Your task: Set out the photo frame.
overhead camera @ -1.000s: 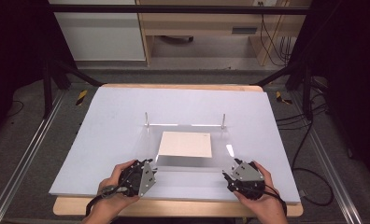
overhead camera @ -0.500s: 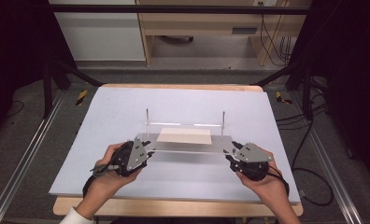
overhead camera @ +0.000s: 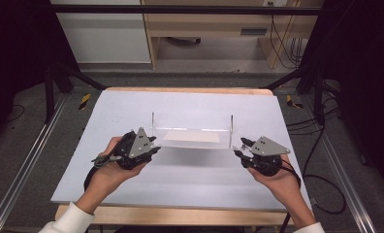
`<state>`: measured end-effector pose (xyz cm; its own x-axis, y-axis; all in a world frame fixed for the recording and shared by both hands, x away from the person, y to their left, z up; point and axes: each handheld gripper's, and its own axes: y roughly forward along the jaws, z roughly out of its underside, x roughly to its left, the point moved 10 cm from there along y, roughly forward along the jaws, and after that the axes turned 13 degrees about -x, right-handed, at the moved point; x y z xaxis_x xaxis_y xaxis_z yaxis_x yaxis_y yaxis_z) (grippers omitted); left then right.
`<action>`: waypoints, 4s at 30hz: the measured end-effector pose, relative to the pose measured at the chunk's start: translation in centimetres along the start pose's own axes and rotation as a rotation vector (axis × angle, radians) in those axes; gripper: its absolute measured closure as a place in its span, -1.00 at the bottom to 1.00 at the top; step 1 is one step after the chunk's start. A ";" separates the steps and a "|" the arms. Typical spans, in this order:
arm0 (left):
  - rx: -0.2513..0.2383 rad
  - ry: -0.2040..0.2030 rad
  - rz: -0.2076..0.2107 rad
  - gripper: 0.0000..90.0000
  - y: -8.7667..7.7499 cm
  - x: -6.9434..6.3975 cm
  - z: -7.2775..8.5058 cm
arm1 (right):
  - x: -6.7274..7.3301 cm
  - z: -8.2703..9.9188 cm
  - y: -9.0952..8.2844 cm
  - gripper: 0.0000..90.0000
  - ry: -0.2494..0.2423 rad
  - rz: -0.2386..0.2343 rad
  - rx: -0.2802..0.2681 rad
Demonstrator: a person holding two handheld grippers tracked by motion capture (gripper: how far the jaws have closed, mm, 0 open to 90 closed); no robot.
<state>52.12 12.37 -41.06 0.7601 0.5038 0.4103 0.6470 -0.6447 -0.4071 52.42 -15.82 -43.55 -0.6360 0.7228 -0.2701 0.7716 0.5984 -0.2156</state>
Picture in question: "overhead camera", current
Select white wall socket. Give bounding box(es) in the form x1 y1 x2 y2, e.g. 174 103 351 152
262 0 289 8

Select person's left hand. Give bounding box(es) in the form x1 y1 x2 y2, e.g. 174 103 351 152
87 135 149 198

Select right hand-held gripper black cable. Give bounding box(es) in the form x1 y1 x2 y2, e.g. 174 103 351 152
277 158 303 233

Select white card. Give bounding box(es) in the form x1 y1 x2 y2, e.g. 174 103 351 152
162 130 222 145

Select black metal stand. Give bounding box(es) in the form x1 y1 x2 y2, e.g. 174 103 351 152
263 62 328 126
44 62 108 124

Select hand-held gripper black cable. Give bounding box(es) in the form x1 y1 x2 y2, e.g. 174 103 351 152
82 154 125 192
277 158 303 233

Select thin black floor cable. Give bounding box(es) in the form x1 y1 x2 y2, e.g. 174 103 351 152
5 103 26 124

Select light wooden desk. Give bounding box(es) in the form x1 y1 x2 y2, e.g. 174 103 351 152
140 0 326 70

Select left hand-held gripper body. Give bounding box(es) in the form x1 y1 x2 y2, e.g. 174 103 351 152
114 126 156 171

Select yellow black tape strip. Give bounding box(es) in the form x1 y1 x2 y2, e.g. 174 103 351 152
285 94 304 111
78 93 92 112

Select person's right hand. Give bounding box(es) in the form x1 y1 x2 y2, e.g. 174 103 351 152
246 154 304 202

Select white cabinet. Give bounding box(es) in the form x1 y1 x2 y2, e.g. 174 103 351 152
49 0 152 65

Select black floor cables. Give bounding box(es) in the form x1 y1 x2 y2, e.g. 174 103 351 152
286 81 348 216

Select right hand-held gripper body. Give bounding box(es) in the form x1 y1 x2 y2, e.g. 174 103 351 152
243 135 292 178

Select black curtain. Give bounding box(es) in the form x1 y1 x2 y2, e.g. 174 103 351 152
304 0 384 197
0 0 81 149

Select left hand-held gripper black cable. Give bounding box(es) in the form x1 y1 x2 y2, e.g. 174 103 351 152
82 154 125 192

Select hanging black cables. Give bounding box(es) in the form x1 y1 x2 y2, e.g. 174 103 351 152
269 1 309 70

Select grey desk handle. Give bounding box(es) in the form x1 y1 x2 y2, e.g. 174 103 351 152
240 27 269 37

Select aluminium rail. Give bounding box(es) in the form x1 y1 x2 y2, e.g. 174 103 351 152
301 94 379 233
0 92 69 233

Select black horizontal bar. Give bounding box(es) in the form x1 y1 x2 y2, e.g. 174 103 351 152
49 4 324 17

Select pale grey table mat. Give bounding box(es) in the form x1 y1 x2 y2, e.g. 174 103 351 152
49 89 312 212

